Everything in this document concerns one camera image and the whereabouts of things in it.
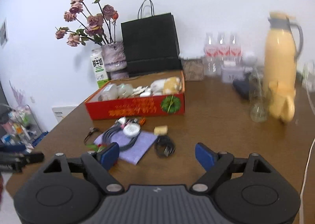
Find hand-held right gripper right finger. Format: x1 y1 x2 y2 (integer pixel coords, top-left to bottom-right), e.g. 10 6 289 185
191 142 273 193

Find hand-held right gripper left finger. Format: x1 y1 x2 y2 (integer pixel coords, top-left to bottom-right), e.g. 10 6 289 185
43 142 123 195

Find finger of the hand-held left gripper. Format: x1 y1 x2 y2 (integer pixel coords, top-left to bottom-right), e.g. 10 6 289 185
0 145 26 152
10 152 45 165

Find red artificial rose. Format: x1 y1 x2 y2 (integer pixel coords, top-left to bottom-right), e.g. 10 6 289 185
87 143 107 153

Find grey multi-plug cable bundle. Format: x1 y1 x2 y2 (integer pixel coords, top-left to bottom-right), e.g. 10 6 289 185
101 116 142 152

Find brown strap watch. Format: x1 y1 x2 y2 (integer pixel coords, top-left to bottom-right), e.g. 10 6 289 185
84 127 100 144

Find white round case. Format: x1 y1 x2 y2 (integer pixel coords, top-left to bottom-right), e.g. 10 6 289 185
122 124 141 137

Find purple cloth pouch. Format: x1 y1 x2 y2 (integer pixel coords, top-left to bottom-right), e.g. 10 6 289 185
94 130 158 165

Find black cable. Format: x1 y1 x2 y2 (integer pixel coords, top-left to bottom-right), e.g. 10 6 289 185
154 135 176 158

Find red cardboard box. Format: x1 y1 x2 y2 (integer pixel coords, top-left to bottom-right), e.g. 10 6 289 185
84 71 185 120

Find clear plastic jar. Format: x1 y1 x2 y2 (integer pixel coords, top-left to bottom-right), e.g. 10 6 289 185
98 84 119 101

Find yellow and white plush toy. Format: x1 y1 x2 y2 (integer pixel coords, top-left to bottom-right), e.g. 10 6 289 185
150 77 183 95

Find clear container of pellets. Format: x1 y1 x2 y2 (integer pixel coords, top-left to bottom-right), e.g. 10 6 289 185
179 53 205 82

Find blue printed bag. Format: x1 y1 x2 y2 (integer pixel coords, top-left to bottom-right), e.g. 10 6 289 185
32 130 50 147

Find metal rack with bottles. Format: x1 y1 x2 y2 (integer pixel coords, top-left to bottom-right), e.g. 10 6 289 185
0 103 42 151

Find white board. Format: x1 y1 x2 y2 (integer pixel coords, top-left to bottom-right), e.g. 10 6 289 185
52 105 79 124

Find purple decorative sprigs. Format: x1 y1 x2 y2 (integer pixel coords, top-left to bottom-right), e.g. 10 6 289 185
8 80 26 111

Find clear drinking glass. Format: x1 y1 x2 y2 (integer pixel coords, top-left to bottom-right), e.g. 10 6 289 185
249 71 270 123

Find dark zip case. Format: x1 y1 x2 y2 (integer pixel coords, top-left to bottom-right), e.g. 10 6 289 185
233 79 254 101

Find white green milk carton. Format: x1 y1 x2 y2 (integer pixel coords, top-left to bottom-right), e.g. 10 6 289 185
90 48 110 88

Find white tin box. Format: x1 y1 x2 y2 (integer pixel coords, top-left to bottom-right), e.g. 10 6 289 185
221 61 245 84

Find pink marbled vase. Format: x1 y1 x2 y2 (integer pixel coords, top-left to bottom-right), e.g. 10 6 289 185
101 41 130 80

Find clear water bottle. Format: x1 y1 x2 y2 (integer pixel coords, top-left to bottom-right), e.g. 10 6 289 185
229 33 243 67
204 32 218 77
217 32 230 67

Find white round device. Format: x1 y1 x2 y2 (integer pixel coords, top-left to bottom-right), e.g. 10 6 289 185
242 52 258 67

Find black paper bag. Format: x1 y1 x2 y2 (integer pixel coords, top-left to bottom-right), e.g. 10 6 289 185
120 0 183 78

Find yellow thermos jug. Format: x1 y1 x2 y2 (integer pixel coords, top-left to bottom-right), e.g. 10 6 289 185
263 12 304 96

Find dried pink rose bouquet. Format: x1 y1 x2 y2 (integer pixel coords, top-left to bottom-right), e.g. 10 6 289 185
55 0 119 47

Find white cable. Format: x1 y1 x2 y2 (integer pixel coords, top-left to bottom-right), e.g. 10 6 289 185
299 86 315 197

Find wall picture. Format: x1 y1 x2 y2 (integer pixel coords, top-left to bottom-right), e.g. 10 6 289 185
0 18 9 48

